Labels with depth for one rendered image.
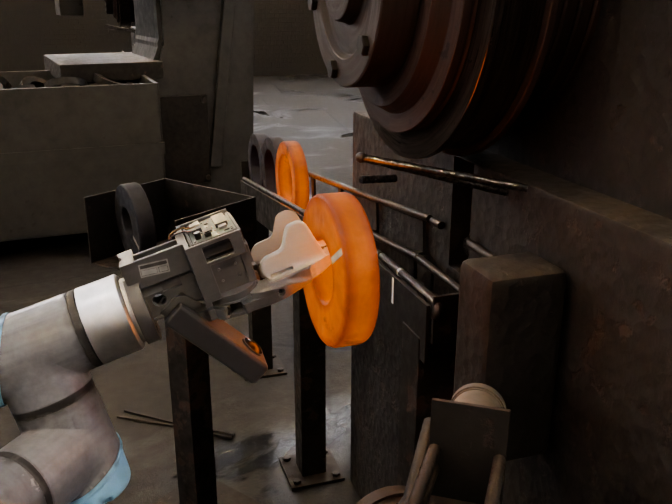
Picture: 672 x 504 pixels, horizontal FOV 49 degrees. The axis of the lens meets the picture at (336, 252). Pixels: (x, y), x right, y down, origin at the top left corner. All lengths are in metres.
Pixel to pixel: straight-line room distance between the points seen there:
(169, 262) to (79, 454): 0.19
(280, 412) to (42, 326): 1.46
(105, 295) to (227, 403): 1.49
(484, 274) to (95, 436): 0.43
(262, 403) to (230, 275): 1.47
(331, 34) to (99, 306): 0.52
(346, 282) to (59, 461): 0.29
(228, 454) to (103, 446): 1.23
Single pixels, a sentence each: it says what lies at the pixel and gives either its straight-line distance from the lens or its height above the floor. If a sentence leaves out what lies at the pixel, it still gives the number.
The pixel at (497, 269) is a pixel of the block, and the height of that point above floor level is 0.80.
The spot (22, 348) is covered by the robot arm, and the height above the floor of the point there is 0.80.
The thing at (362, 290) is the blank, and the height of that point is 0.83.
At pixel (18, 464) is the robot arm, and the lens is 0.68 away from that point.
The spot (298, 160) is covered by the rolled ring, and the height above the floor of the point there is 0.74.
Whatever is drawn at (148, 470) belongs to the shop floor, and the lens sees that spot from 1.93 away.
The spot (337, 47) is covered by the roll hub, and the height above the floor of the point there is 1.02.
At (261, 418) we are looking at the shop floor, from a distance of 2.08.
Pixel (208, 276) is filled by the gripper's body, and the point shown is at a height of 0.85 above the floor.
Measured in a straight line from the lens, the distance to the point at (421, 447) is 0.89.
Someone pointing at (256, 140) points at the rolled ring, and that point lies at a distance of 2.05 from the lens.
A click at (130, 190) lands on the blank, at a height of 0.74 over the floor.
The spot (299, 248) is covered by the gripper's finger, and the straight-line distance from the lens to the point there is 0.71.
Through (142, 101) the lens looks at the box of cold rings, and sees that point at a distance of 3.33.
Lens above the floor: 1.08
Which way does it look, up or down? 19 degrees down
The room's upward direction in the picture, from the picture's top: straight up
